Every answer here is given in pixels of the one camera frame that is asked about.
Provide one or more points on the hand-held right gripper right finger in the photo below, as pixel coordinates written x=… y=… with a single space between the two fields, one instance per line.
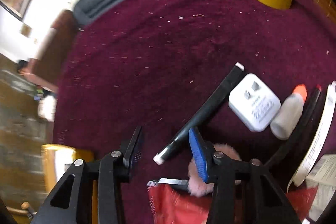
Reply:
x=198 y=155

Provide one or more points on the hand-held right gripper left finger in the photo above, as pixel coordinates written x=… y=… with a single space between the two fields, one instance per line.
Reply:
x=134 y=145

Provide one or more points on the black tube with white ends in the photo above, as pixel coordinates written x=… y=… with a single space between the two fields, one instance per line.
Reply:
x=210 y=106

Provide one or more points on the yellow taped white box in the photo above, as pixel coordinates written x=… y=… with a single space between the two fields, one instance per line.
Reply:
x=52 y=158

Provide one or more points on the green white medicine box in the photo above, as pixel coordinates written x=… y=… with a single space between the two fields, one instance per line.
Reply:
x=325 y=182

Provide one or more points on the pink fluffy pompom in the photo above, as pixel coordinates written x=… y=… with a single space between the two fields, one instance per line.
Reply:
x=197 y=187

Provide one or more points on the small silver blade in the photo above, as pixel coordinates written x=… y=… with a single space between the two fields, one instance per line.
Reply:
x=168 y=182

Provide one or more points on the red plastic packet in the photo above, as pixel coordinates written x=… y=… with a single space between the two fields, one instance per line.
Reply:
x=173 y=205

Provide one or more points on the white power adapter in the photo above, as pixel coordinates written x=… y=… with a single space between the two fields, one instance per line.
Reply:
x=252 y=106

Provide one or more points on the white bottle with orange cap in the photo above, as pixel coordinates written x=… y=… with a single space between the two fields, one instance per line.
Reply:
x=284 y=119

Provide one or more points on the maroon velvet tablecloth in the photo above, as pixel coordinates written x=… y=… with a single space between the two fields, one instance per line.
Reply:
x=157 y=43

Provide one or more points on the brown armchair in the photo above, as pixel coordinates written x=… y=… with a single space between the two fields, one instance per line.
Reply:
x=57 y=50

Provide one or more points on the wooden rod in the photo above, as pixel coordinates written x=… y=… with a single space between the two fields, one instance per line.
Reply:
x=25 y=205

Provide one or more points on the wall socket plate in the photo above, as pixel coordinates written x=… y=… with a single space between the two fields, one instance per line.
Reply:
x=25 y=29

